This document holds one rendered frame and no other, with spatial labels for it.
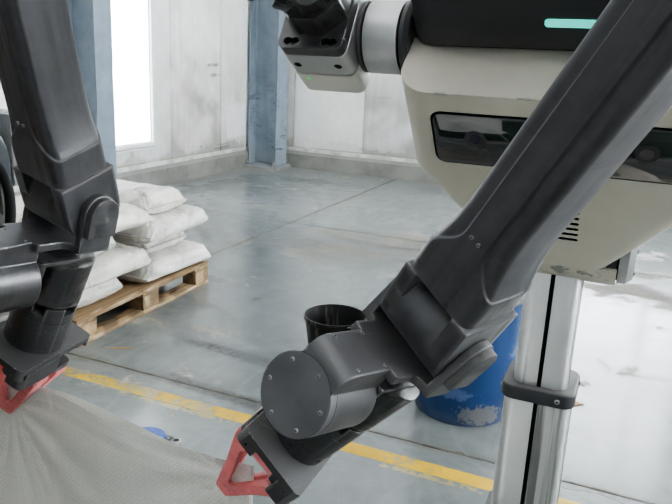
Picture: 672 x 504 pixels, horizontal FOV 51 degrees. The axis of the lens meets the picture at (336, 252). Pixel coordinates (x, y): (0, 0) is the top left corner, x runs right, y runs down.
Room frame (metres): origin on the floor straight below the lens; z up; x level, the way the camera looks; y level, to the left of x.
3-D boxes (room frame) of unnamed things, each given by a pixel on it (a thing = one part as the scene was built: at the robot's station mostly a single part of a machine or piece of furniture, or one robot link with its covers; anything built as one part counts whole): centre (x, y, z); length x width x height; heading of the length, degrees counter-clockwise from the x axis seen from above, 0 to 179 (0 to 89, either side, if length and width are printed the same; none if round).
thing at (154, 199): (4.17, 1.30, 0.56); 0.67 x 0.43 x 0.15; 67
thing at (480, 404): (2.76, -0.57, 0.32); 0.51 x 0.48 x 0.65; 157
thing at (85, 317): (3.86, 1.41, 0.07); 1.20 x 0.82 x 0.14; 159
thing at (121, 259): (3.50, 1.32, 0.32); 0.66 x 0.43 x 0.15; 159
